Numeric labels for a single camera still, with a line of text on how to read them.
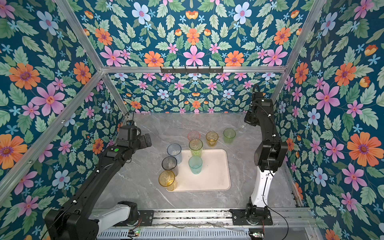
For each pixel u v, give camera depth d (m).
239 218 0.73
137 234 0.71
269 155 0.56
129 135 0.59
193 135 1.02
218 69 0.91
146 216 0.74
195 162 0.91
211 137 1.04
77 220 0.37
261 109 0.62
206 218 0.75
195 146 0.93
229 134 1.03
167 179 0.84
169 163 0.86
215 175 0.88
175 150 0.90
